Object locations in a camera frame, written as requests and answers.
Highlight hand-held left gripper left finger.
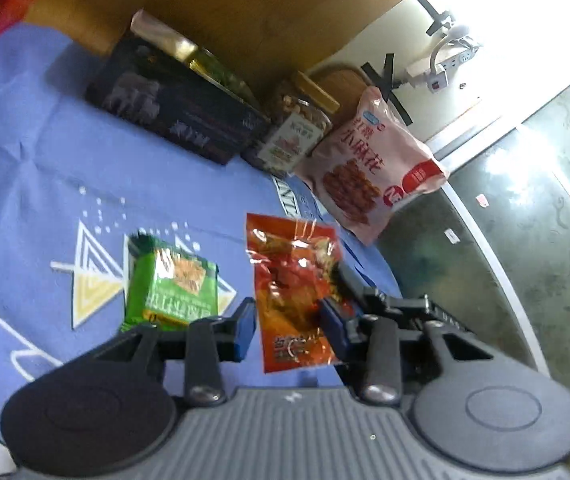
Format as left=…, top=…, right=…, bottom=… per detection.
left=95, top=297, right=258, bottom=408

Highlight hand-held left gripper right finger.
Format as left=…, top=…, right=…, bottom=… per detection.
left=317, top=297, right=493, bottom=406

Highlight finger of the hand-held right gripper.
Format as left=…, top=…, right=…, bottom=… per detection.
left=335, top=262, right=396, bottom=318

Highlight red snack packet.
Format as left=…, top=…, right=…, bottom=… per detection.
left=245, top=212, right=353, bottom=375

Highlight green snack packet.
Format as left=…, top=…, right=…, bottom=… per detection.
left=117, top=230, right=222, bottom=333
left=185, top=47, right=258, bottom=108

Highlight black tin box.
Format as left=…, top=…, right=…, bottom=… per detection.
left=85, top=30, right=271, bottom=166

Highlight clear brown-snack packet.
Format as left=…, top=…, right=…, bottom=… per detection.
left=131, top=9, right=200, bottom=62

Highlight pink snack bag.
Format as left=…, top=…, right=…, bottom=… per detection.
left=292, top=86, right=451, bottom=246

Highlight frosted glass door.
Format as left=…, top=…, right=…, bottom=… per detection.
left=375, top=30, right=570, bottom=406

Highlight clear nut jar yellow lid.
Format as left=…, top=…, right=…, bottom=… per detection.
left=242, top=71, right=341, bottom=176

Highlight black tape cross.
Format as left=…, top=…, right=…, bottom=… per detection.
left=361, top=53, right=413, bottom=125

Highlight round wooden board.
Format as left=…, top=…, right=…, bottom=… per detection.
left=310, top=62, right=371, bottom=93

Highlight white power strip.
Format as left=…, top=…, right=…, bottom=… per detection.
left=405, top=35, right=481, bottom=93

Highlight blue printed cloth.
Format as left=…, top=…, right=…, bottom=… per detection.
left=0, top=22, right=403, bottom=441

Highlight black tape piece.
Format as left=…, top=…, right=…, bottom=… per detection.
left=412, top=0, right=458, bottom=36

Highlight wooden panel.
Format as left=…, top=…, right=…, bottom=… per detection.
left=25, top=0, right=416, bottom=96

